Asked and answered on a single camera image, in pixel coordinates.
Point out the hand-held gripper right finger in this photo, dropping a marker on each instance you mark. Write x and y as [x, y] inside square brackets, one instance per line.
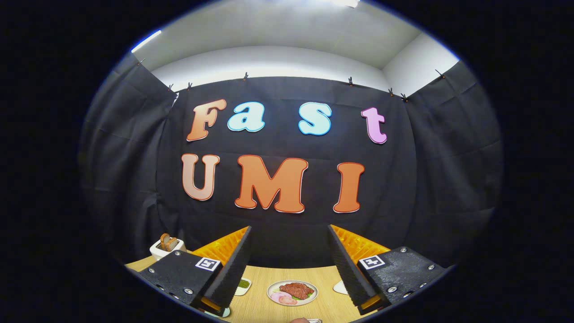
[347, 269]

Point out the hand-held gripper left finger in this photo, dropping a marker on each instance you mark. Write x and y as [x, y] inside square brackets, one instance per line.
[231, 269]

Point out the green mung beans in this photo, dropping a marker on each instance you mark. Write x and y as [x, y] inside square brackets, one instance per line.
[243, 283]

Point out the white square coaster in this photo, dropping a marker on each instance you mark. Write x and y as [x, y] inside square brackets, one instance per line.
[341, 288]

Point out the white divided tray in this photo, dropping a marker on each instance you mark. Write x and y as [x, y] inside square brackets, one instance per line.
[246, 292]

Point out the white oval plate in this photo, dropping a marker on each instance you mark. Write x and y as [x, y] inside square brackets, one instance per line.
[314, 294]

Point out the light blue plate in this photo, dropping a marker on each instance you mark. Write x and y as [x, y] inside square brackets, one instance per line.
[224, 312]

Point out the pale pink ham slice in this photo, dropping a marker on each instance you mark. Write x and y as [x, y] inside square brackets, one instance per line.
[275, 296]

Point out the brown steak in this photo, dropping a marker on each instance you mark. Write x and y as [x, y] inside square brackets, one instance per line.
[296, 289]

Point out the green lettuce leaf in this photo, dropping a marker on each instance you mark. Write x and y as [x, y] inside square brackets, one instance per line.
[297, 297]

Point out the reddish pink ham slice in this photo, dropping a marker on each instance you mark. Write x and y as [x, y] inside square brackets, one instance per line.
[288, 300]

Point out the brown bread slice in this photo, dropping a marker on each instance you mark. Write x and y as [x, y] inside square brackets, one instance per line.
[169, 242]

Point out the white toaster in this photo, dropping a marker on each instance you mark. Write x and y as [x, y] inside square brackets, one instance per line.
[157, 251]

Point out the ceiling light strip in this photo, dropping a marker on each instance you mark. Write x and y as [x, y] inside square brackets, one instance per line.
[346, 3]
[145, 41]

